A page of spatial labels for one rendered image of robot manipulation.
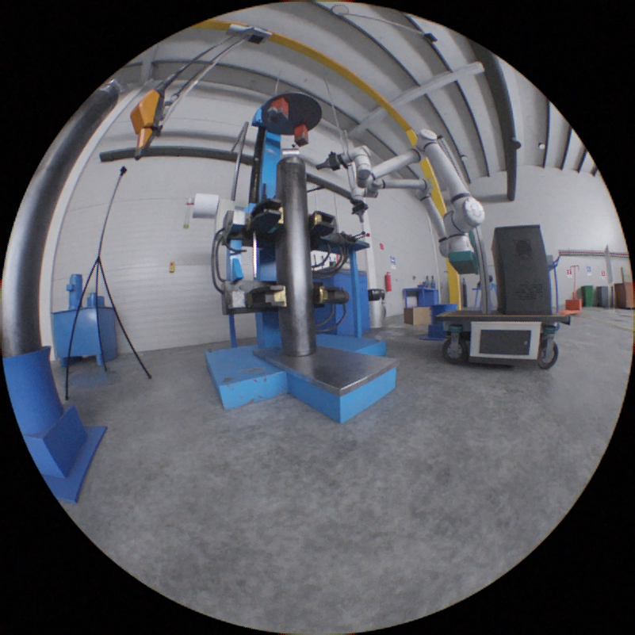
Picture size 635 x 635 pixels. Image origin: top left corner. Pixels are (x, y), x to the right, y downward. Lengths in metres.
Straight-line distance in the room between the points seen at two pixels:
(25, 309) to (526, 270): 2.08
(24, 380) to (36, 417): 0.11
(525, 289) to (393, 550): 1.26
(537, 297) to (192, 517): 1.62
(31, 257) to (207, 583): 0.89
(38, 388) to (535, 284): 2.09
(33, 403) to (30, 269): 0.38
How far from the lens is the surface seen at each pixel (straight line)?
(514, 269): 1.30
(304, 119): 2.17
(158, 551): 0.53
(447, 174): 1.30
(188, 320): 2.93
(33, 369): 0.80
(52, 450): 0.81
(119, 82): 1.42
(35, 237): 0.87
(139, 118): 0.79
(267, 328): 1.45
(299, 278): 1.03
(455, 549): 0.47
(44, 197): 0.92
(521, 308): 1.30
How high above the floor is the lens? 0.42
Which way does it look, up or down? 3 degrees down
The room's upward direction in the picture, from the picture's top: 4 degrees counter-clockwise
